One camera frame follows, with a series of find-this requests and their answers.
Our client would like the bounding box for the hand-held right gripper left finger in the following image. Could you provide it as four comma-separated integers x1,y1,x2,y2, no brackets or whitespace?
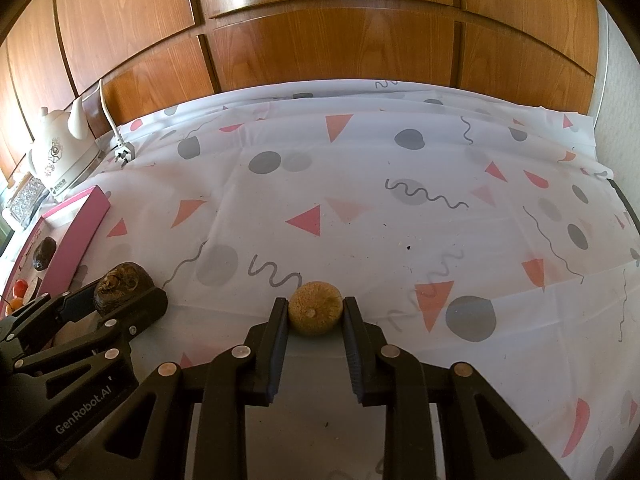
75,298,290,480

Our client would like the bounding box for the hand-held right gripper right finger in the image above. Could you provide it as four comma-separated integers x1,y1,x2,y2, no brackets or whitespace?
343,297,571,480

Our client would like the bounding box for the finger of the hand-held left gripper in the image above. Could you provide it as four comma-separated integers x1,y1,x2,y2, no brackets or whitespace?
15,287,169,377
0,282,102,347

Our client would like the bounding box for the wrinkled dark brown fruit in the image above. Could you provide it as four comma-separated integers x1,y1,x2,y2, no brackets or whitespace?
94,262,153,317

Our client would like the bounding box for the brown kiwi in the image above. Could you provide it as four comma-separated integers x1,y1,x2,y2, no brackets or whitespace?
287,281,345,338

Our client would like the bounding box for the smooth dark brown fruit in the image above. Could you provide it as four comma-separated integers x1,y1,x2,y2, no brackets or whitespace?
32,237,58,272

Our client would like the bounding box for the pink shallow box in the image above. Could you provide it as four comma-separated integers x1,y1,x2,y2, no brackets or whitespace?
0,186,112,321

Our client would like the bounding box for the white patterned tablecloth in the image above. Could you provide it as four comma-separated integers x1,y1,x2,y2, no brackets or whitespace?
0,79,640,480

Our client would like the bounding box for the clear crystal box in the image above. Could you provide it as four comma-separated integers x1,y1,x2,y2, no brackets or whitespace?
2,172,49,231

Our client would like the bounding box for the white electric kettle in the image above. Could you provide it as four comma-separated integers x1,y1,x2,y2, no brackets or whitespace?
26,95,101,196

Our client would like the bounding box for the white power cord with plug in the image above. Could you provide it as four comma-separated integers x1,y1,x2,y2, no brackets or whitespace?
98,78,137,166

